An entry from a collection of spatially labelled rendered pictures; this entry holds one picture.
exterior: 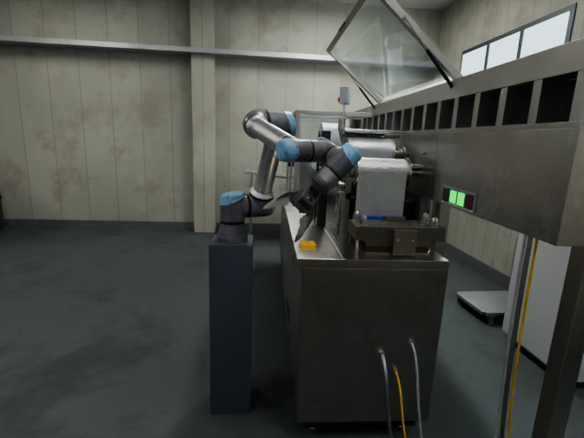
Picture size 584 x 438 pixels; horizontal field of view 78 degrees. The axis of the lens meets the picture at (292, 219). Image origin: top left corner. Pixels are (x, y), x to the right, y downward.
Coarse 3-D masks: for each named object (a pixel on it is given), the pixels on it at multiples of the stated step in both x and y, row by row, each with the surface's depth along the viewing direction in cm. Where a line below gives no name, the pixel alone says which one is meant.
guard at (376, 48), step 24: (360, 24) 180; (384, 24) 162; (336, 48) 233; (360, 48) 204; (384, 48) 181; (408, 48) 163; (360, 72) 237; (384, 72) 207; (408, 72) 183; (432, 72) 165; (384, 96) 241
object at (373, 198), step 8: (360, 184) 173; (368, 184) 173; (376, 184) 173; (384, 184) 173; (392, 184) 174; (400, 184) 174; (360, 192) 173; (368, 192) 174; (376, 192) 174; (384, 192) 174; (392, 192) 174; (400, 192) 175; (360, 200) 174; (368, 200) 174; (376, 200) 175; (384, 200) 175; (392, 200) 175; (400, 200) 175; (360, 208) 175; (368, 208) 175; (376, 208) 176; (384, 208) 176; (392, 208) 176; (400, 208) 176
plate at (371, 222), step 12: (348, 228) 170; (360, 228) 157; (372, 228) 157; (384, 228) 157; (396, 228) 158; (408, 228) 158; (420, 228) 158; (432, 228) 159; (444, 228) 160; (384, 240) 158; (420, 240) 160; (432, 240) 160
